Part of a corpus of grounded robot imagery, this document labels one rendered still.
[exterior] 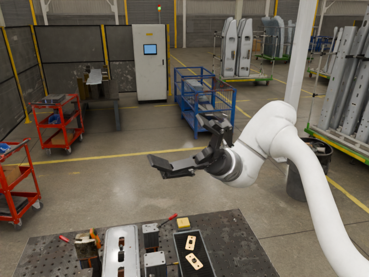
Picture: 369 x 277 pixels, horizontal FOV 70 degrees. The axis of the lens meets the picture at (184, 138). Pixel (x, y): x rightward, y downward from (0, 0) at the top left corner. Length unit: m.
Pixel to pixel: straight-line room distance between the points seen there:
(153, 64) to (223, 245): 5.82
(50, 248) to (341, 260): 1.87
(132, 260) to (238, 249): 0.79
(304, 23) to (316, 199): 3.65
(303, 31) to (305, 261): 2.88
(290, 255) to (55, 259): 2.13
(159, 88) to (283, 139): 6.70
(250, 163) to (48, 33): 7.67
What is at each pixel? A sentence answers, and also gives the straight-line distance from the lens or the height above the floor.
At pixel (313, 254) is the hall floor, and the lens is 3.15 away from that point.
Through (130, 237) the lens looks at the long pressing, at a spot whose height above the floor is 1.00.
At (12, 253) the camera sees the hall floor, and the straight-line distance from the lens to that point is 3.36.
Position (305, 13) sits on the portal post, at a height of 2.20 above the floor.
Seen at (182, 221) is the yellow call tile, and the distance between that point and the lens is 1.47.
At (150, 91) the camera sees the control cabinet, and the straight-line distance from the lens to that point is 7.35.
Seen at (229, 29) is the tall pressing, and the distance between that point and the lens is 9.31.
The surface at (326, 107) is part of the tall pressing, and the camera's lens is 5.29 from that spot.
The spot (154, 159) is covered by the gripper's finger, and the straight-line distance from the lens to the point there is 0.57.
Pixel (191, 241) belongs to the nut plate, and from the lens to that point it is 1.36.
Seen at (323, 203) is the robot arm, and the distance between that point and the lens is 0.69.
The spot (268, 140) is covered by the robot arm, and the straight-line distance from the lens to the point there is 0.75.
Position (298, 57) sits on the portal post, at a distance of 4.24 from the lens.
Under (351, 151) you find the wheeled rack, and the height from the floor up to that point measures 0.28.
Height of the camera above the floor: 2.13
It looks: 24 degrees down
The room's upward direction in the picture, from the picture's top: straight up
